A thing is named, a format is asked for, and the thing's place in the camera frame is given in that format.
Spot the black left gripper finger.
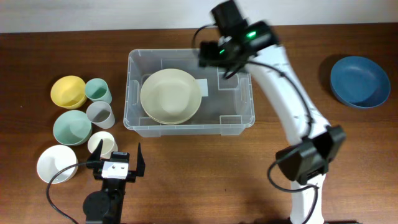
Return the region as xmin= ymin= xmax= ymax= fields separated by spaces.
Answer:
xmin=86 ymin=139 xmax=104 ymax=169
xmin=132 ymin=143 xmax=146 ymax=177

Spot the white plastic bowl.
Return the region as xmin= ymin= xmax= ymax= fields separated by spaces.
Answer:
xmin=37 ymin=145 xmax=78 ymax=183

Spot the cream plate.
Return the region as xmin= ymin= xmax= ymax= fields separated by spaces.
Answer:
xmin=140 ymin=68 xmax=202 ymax=110
xmin=144 ymin=106 xmax=200 ymax=124

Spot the blue plate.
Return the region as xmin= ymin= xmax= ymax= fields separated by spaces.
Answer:
xmin=330 ymin=56 xmax=391 ymax=109

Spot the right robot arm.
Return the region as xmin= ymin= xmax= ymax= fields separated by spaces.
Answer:
xmin=198 ymin=20 xmax=346 ymax=223

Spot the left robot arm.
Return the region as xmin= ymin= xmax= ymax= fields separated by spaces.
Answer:
xmin=83 ymin=140 xmax=146 ymax=223

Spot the white label in container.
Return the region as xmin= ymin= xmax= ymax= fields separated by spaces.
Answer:
xmin=196 ymin=79 xmax=208 ymax=97

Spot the clear plastic storage container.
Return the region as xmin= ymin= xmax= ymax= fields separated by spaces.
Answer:
xmin=123 ymin=49 xmax=255 ymax=138

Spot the cream plastic cup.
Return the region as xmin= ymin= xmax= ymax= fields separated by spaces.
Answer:
xmin=88 ymin=131 xmax=118 ymax=159

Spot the mint green plastic bowl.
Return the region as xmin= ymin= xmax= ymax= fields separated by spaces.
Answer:
xmin=53 ymin=110 xmax=93 ymax=146

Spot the grey plastic cup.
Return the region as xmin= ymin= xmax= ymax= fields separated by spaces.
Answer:
xmin=86 ymin=101 xmax=116 ymax=129

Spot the mint green plastic cup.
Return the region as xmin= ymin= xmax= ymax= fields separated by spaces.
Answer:
xmin=85 ymin=78 xmax=112 ymax=104

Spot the yellow plastic bowl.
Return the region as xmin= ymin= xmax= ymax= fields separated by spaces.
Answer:
xmin=50 ymin=75 xmax=87 ymax=110

